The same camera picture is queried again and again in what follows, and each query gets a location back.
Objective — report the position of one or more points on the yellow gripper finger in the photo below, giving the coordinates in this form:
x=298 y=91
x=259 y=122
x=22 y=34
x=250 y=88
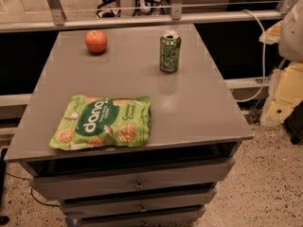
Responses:
x=271 y=35
x=285 y=93

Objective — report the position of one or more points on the green soda can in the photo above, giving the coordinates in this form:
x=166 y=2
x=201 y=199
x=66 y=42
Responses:
x=170 y=45

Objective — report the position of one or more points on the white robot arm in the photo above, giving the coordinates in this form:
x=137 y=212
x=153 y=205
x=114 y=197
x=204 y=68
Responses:
x=290 y=46

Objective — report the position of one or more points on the green rice chip bag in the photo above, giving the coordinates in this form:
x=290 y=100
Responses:
x=94 y=122

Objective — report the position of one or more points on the grey drawer cabinet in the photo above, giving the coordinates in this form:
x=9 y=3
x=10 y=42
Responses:
x=193 y=114

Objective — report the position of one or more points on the middle grey drawer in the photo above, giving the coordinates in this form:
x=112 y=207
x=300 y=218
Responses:
x=139 y=204

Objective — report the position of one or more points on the grey drawer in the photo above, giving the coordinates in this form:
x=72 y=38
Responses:
x=139 y=204
x=134 y=179
x=147 y=219

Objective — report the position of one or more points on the bottom grey drawer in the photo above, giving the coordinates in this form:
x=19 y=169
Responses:
x=147 y=219

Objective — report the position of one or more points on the red apple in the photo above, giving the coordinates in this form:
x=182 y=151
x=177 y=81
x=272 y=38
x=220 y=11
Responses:
x=96 y=41

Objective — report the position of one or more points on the top grey drawer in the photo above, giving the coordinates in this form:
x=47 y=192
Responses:
x=134 y=179

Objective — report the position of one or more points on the metal railing frame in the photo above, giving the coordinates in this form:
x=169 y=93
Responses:
x=40 y=15

